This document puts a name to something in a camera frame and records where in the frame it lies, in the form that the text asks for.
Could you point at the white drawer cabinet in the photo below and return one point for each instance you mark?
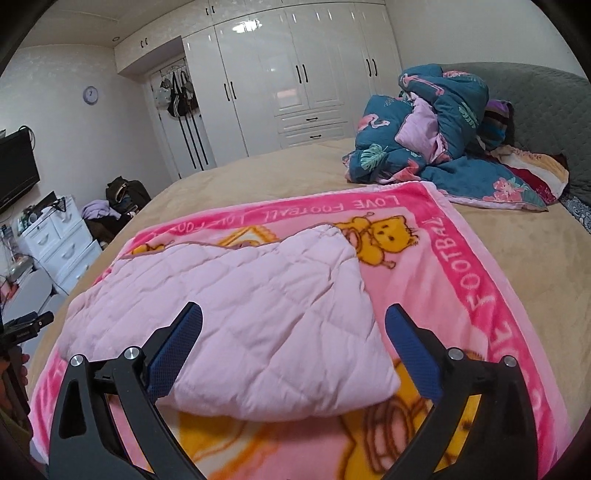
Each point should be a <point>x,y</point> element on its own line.
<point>64,249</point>

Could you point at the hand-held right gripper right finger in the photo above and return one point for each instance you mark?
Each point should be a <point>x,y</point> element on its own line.
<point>415,355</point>

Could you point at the pale grey panel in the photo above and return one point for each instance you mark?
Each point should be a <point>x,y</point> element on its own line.
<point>32,293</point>

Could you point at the black metal frame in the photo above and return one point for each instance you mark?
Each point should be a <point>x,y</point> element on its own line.
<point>55,203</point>

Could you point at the dark patterned pillow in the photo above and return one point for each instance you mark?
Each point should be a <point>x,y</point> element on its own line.
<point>578,210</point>

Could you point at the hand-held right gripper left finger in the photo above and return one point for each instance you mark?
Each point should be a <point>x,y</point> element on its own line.
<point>178,350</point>

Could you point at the person's left hand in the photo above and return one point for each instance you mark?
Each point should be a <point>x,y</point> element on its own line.
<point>25,367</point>

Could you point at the black flat television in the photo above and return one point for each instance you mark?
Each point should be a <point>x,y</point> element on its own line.
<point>16,170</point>

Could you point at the white glossy wardrobe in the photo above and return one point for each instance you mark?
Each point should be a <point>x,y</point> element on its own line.
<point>300,55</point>

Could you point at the round wall clock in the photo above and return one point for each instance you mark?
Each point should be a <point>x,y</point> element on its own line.
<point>91,95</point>

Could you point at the pink printed bear blanket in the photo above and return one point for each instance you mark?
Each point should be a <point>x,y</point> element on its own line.
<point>461,258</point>

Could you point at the red and cream blanket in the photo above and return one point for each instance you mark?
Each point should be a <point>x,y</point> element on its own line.
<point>535,170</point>

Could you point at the purple striped pillow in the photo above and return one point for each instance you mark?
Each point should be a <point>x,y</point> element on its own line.
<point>498,122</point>

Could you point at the grey padded headboard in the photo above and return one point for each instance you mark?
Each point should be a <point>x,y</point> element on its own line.
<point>545,106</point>

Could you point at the bed with tan sheet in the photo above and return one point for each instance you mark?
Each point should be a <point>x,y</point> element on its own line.
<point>277,175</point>

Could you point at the hanging dark bags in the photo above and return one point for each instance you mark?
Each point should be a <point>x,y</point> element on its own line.
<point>179,99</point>

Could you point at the dark backpack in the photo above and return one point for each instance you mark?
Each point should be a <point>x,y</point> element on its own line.
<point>129,194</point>

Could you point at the dark brown clothes pile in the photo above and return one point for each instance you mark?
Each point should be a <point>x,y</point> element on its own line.
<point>104,228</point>

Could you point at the pink quilted jacket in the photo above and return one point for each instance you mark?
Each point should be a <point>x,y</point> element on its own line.
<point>254,314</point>

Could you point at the teal floral quilt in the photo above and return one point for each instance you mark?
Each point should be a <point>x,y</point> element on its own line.
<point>461,101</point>

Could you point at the purple clothes pile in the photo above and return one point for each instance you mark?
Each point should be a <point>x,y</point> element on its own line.
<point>97,210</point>

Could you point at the white door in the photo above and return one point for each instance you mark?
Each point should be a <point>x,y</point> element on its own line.
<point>203,143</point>

